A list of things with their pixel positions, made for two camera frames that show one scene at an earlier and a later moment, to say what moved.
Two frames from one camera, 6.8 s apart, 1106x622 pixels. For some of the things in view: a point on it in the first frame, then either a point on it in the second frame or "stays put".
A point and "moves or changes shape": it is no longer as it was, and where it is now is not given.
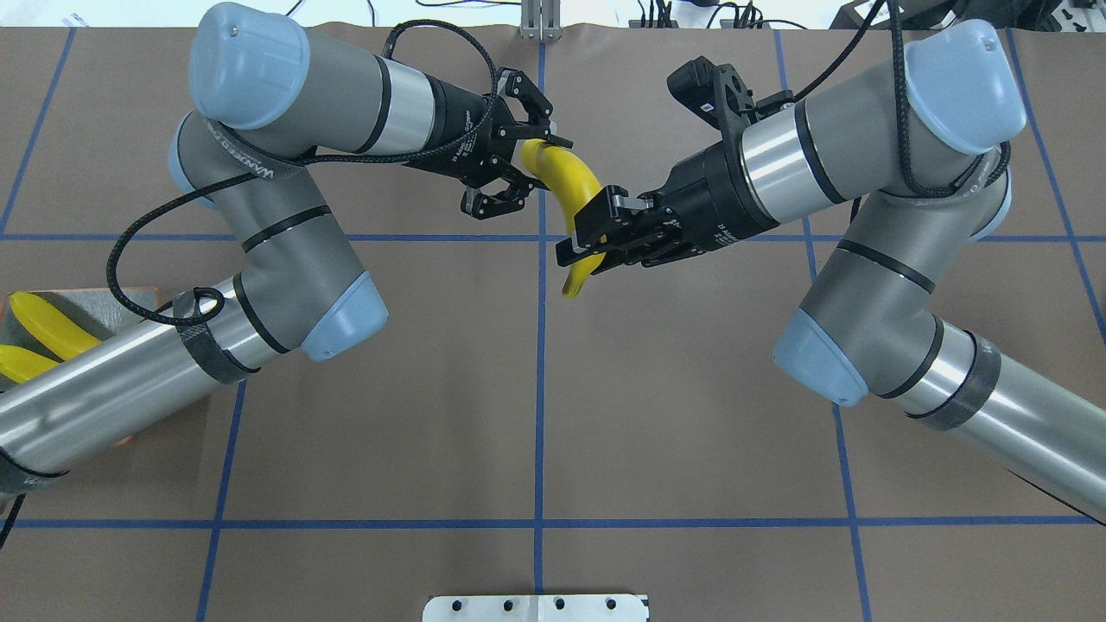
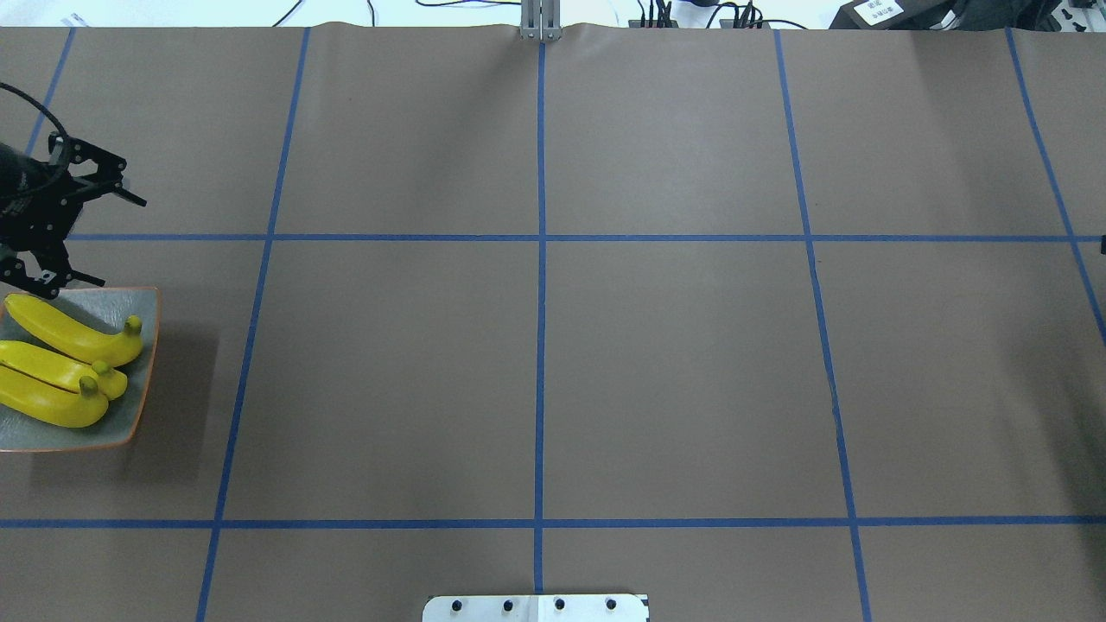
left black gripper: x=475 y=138 to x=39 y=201
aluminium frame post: x=541 y=20 stays put
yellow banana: x=57 y=334 stays put
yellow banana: x=575 y=187 moves or changes shape
